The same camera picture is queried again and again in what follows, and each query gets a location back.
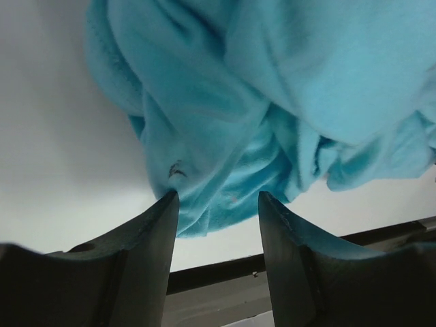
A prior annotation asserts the light blue t-shirt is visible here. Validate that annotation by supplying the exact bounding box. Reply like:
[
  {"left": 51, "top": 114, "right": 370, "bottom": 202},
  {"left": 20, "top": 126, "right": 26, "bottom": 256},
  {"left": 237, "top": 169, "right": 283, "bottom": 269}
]
[{"left": 85, "top": 1, "right": 435, "bottom": 238}]

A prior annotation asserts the aluminium front frame rail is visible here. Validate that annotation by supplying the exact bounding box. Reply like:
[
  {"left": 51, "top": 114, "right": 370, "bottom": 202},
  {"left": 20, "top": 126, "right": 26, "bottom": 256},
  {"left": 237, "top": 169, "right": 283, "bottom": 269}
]
[{"left": 166, "top": 214, "right": 436, "bottom": 296}]

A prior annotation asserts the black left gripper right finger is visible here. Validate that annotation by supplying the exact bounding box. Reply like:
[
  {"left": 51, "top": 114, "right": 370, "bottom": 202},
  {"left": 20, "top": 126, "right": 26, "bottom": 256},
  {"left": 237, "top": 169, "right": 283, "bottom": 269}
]
[{"left": 258, "top": 191, "right": 435, "bottom": 326}]

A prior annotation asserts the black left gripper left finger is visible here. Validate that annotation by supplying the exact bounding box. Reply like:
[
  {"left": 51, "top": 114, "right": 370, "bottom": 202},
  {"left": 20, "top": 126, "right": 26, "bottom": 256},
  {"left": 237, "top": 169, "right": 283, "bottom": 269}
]
[{"left": 1, "top": 191, "right": 179, "bottom": 326}]

